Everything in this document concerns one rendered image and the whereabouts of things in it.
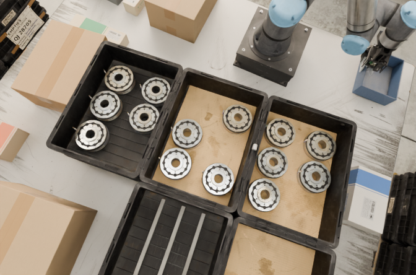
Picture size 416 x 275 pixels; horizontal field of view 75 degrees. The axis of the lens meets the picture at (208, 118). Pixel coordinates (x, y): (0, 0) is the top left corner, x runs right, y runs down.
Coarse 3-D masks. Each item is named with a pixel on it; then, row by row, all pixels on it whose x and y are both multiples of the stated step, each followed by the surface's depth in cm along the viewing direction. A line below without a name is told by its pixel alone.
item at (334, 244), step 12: (276, 96) 90; (300, 108) 89; (312, 108) 89; (264, 120) 88; (336, 120) 88; (348, 120) 88; (252, 156) 83; (348, 156) 84; (252, 168) 81; (348, 168) 83; (348, 180) 82; (240, 204) 78; (240, 216) 77; (252, 216) 77; (276, 228) 78; (288, 228) 77; (336, 228) 77; (312, 240) 76; (336, 240) 76
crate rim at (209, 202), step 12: (192, 72) 91; (204, 72) 91; (180, 84) 91; (228, 84) 90; (240, 84) 90; (264, 96) 89; (168, 108) 86; (264, 108) 88; (156, 144) 82; (252, 144) 85; (144, 168) 80; (144, 180) 79; (240, 180) 80; (180, 192) 78; (240, 192) 79; (216, 204) 78
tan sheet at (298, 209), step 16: (304, 128) 97; (320, 128) 97; (320, 144) 95; (272, 160) 93; (288, 160) 93; (304, 160) 93; (256, 176) 91; (288, 176) 91; (288, 192) 90; (304, 192) 90; (288, 208) 88; (304, 208) 88; (320, 208) 88; (288, 224) 86; (304, 224) 87
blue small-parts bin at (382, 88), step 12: (360, 60) 121; (396, 60) 116; (360, 72) 115; (384, 72) 120; (396, 72) 116; (360, 84) 111; (372, 84) 118; (384, 84) 118; (396, 84) 113; (372, 96) 113; (384, 96) 110; (396, 96) 109
